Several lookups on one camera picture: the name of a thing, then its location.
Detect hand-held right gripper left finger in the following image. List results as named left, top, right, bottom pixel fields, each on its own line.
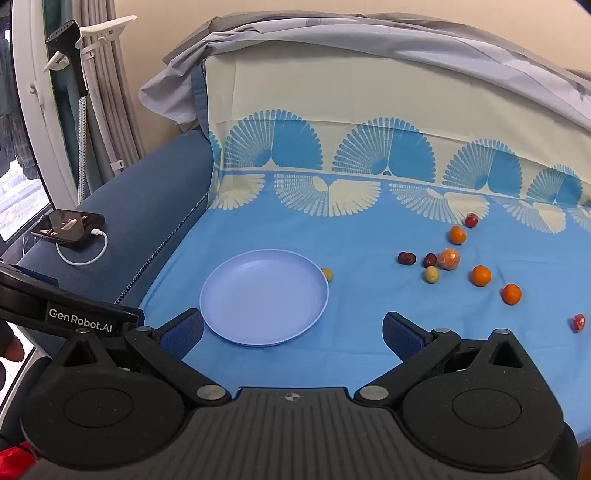
left=55, top=308, right=232, bottom=408

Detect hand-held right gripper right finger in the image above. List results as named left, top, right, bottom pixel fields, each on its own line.
left=353, top=311, right=541, bottom=408

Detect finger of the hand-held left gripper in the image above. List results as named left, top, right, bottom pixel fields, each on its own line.
left=45, top=300, right=140, bottom=337

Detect plastic orange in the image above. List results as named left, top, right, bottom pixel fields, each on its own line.
left=436, top=248, right=461, bottom=271

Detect light blue plate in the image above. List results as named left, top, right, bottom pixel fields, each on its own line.
left=199, top=249, right=330, bottom=348

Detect person's left hand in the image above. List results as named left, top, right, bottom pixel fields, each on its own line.
left=0, top=337, right=25, bottom=361

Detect black smartphone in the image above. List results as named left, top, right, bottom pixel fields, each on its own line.
left=31, top=209, right=106, bottom=250

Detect blue fan printed blanket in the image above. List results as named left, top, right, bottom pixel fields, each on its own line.
left=139, top=51, right=591, bottom=439

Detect blue sofa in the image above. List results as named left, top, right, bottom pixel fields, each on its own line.
left=14, top=129, right=218, bottom=370

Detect red cloth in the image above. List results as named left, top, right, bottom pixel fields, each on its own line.
left=0, top=440, right=35, bottom=480

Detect grey curtain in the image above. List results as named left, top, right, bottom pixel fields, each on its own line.
left=74, top=0, right=146, bottom=195

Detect black garment steamer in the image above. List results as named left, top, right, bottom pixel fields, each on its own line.
left=45, top=20, right=90, bottom=206

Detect white plastic hanger hook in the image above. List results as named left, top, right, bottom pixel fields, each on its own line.
left=43, top=15, right=138, bottom=72

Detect grey bed sheet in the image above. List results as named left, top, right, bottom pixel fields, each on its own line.
left=139, top=11, right=591, bottom=139

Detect white charging cable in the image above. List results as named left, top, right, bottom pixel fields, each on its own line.
left=56, top=228, right=109, bottom=267

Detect white window frame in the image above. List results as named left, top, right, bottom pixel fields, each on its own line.
left=11, top=0, right=79, bottom=208

